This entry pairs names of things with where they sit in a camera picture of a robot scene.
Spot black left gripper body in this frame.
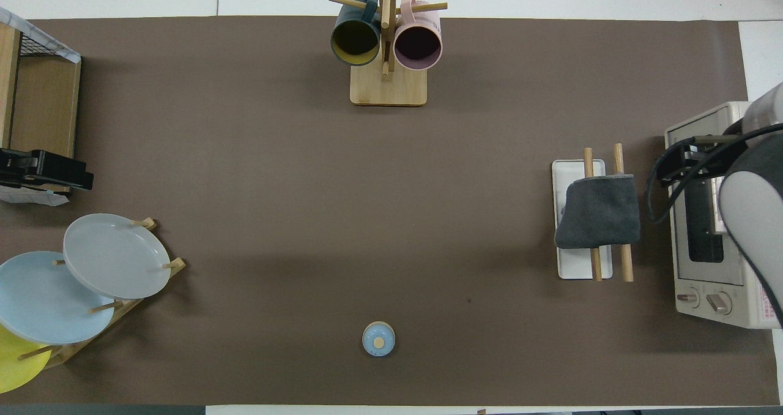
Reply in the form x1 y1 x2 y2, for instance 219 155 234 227
0 149 46 190

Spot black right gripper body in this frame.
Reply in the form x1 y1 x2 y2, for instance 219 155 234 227
676 135 738 184

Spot purple and grey towel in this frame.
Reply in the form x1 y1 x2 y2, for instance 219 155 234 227
554 174 642 250

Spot white towel rack wooden bars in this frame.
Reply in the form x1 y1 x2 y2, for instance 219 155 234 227
552 144 634 282

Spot wooden plate rack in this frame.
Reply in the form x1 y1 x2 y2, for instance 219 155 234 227
18 218 186 370

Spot wooden shelf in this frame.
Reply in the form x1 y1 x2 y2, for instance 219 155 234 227
0 22 82 159

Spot grey plate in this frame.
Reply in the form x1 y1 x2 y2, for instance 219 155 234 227
63 213 171 300

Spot beige toaster oven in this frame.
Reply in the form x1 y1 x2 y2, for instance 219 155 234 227
665 102 783 329

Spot light blue plate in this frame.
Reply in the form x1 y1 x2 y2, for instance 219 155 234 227
0 251 115 345

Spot yellow plate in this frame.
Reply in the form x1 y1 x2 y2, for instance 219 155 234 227
0 324 53 394

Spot pink mug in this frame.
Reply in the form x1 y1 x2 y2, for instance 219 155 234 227
394 0 443 71

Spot wooden mug tree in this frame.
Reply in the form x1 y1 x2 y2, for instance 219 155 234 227
328 0 448 107

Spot brown table mat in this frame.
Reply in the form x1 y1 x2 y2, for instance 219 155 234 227
0 16 781 406

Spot dark teal mug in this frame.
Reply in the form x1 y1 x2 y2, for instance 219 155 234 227
330 0 383 67

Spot small blue call bell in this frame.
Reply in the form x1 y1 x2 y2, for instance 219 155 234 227
362 321 396 357

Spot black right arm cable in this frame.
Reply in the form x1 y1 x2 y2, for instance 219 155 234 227
645 123 783 224

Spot black wire basket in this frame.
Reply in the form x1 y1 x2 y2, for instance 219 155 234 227
17 31 80 59

